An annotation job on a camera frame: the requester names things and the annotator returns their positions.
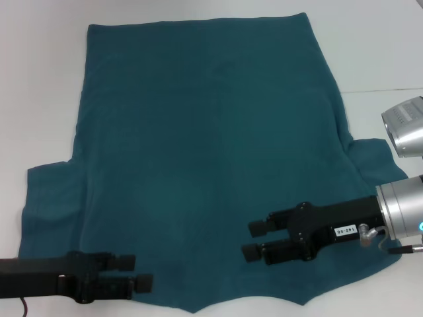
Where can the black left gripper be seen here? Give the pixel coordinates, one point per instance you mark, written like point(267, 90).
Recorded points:
point(49, 277)

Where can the teal blue shirt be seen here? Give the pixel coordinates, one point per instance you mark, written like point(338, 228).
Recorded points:
point(211, 138)

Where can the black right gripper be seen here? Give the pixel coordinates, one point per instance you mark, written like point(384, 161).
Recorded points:
point(330, 218)

